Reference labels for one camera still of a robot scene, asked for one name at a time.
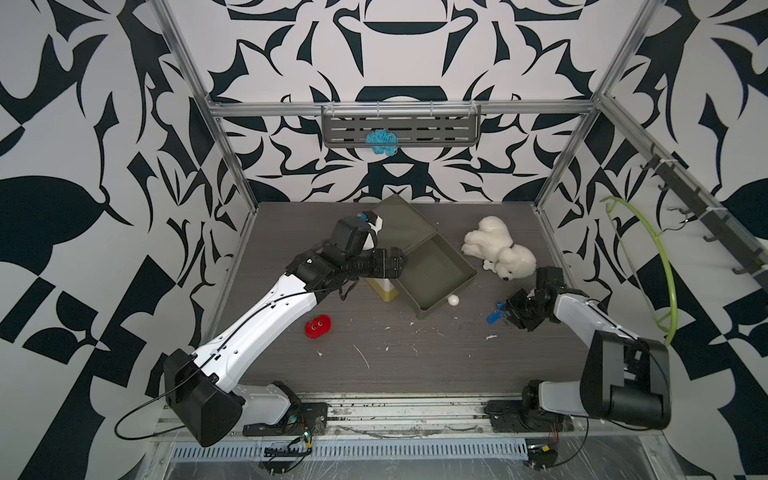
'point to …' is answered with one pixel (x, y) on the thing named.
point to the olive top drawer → (433, 270)
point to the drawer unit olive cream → (406, 228)
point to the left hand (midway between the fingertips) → (391, 253)
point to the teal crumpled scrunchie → (382, 141)
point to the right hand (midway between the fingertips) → (504, 303)
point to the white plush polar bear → (492, 241)
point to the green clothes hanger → (673, 330)
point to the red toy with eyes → (318, 327)
